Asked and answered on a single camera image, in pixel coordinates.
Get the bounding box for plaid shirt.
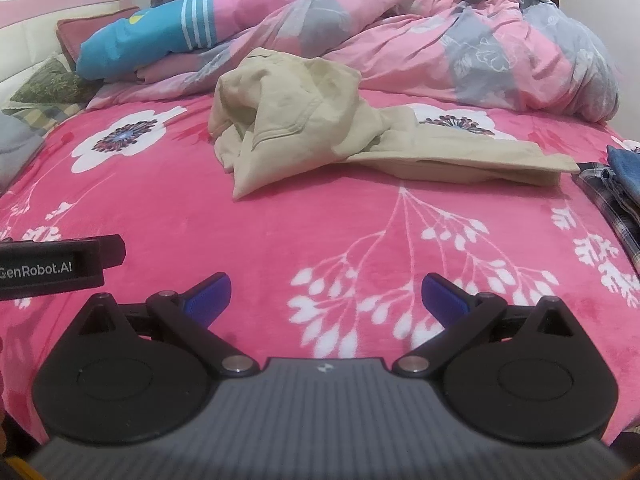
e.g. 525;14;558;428
573;162;639;273

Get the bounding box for blue jeans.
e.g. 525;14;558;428
604;146;639;224

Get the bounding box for pink floral blanket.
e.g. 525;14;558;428
1;96;639;439

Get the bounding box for pink white headboard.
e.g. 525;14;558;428
1;0;132;103

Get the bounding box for green patterned pillow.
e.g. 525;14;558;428
1;56;104;137

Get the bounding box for beige trousers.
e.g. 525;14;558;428
208;49;578;198

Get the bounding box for pink grey quilt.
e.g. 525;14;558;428
76;0;620;122

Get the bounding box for dark pink pillow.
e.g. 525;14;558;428
56;6;140;67

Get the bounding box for grey garment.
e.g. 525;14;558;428
0;114;43;194

